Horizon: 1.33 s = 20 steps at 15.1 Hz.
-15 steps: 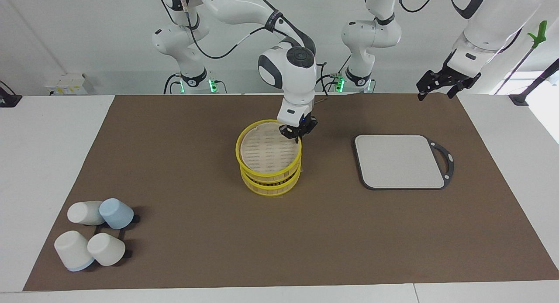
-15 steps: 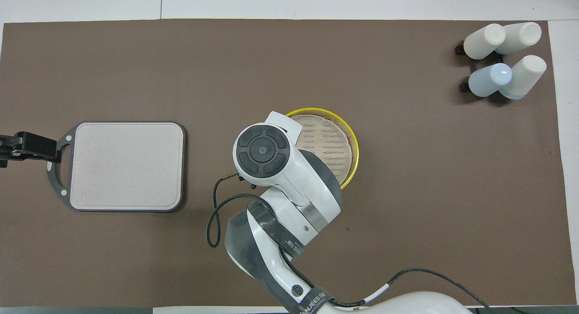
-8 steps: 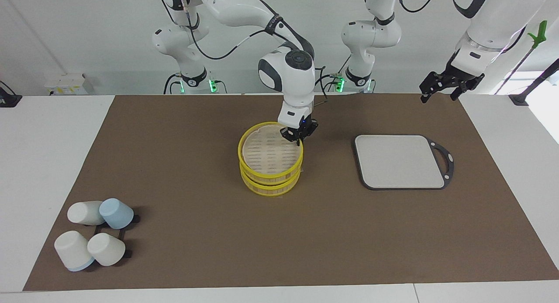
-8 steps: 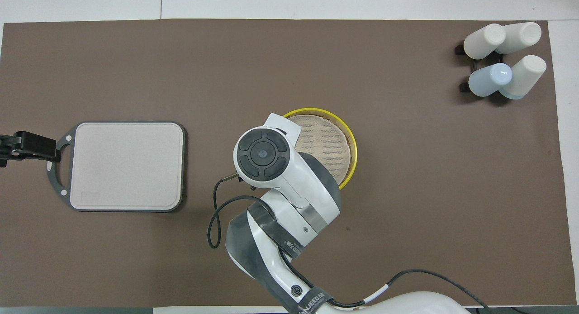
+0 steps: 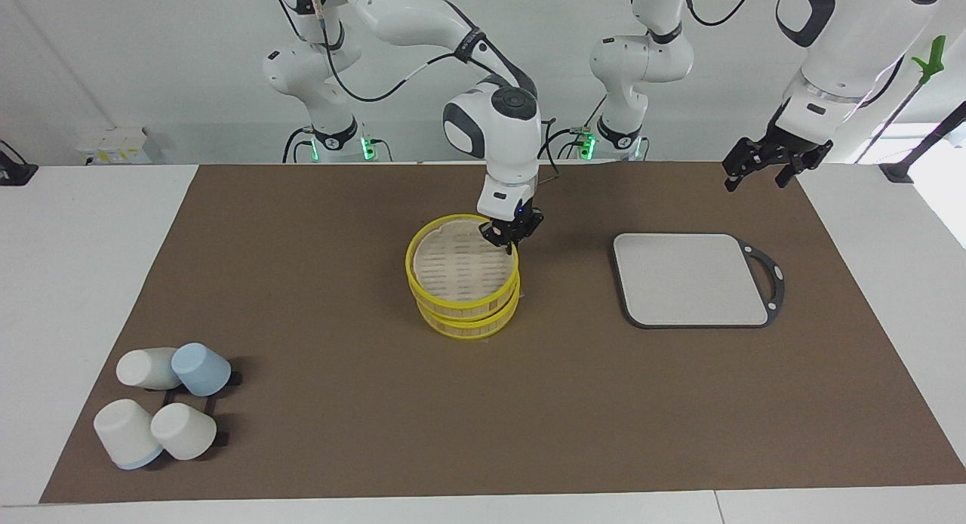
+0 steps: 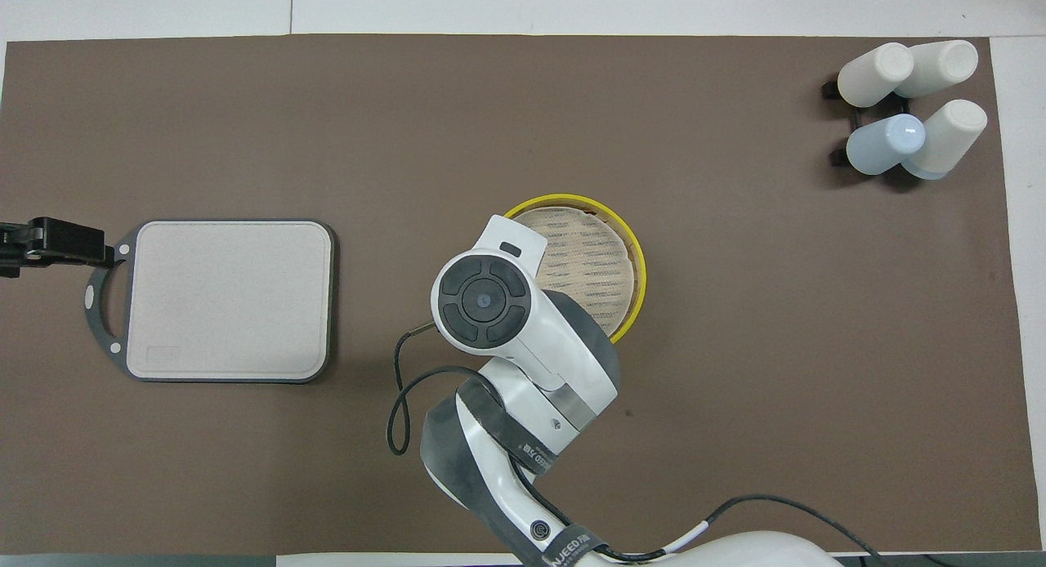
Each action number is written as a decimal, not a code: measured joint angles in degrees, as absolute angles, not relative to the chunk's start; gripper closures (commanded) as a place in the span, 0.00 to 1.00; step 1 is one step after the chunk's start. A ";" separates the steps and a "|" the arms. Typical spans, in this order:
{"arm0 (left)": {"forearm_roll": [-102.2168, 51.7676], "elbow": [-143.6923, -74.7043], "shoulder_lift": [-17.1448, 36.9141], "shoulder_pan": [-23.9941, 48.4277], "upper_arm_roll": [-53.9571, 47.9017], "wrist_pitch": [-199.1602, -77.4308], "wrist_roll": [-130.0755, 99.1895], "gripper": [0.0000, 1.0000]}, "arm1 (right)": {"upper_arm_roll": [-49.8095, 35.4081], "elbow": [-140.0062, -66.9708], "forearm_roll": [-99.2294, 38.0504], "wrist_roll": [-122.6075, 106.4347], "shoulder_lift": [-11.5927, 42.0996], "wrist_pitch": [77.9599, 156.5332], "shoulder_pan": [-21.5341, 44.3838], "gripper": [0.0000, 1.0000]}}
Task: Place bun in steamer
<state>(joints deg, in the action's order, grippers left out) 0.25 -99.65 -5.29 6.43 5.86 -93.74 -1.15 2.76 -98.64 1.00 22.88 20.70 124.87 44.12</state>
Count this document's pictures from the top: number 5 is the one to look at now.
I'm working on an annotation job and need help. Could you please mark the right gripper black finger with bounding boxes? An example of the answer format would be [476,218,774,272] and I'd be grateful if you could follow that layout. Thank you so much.
[515,211,545,245]
[480,218,515,255]

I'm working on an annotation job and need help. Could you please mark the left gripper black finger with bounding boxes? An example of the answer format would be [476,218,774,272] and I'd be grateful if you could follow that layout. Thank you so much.
[776,140,833,190]
[722,135,778,192]

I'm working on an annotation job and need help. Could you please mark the yellow-rimmed bamboo steamer tier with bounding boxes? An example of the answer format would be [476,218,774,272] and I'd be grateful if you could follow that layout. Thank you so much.
[405,214,521,317]

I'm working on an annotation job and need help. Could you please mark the white mesh steamer liner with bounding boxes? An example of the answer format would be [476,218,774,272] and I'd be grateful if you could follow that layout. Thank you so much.
[417,222,512,297]

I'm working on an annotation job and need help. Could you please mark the yellow-rimmed bamboo steamer base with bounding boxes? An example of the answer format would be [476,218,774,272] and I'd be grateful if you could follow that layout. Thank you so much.
[411,282,523,341]

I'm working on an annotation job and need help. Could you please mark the black stand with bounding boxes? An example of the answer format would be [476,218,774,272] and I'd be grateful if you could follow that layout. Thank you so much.
[879,100,966,183]

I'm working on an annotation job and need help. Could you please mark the green-tipped rod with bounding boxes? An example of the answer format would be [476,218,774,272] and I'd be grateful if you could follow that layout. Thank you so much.
[853,35,948,166]

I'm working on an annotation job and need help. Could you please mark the brown table mat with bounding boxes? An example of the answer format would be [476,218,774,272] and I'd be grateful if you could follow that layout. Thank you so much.
[39,162,966,504]

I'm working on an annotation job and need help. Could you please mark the black cup rack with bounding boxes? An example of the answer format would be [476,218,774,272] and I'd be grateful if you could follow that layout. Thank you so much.
[155,369,244,449]

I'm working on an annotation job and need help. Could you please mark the light blue plastic cup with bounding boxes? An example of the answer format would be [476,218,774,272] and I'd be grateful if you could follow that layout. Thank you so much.
[171,343,232,397]

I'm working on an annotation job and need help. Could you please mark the white plastic cup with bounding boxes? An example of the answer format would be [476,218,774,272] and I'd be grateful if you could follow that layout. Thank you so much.
[149,402,218,461]
[115,347,182,390]
[93,399,164,470]

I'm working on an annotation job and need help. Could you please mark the white power box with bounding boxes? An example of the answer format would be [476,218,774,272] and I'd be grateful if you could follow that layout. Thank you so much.
[75,126,152,166]

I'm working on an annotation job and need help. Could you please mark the black clamp device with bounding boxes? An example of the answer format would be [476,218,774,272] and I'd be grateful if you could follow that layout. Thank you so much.
[0,139,38,186]

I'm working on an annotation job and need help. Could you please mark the black base cable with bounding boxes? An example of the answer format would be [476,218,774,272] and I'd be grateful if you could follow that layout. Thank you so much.
[282,126,312,164]
[537,116,597,181]

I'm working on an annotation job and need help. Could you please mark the white cutting board grey frame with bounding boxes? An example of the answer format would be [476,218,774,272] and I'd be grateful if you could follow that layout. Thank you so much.
[611,232,786,330]

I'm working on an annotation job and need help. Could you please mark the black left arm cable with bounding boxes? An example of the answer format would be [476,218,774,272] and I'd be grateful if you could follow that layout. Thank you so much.
[681,0,761,28]

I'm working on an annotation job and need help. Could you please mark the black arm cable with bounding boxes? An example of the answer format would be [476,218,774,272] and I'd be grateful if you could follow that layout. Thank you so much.
[272,0,484,103]
[681,0,761,28]

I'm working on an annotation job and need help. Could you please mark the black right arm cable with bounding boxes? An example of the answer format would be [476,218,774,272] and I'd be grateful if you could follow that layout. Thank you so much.
[272,0,484,103]

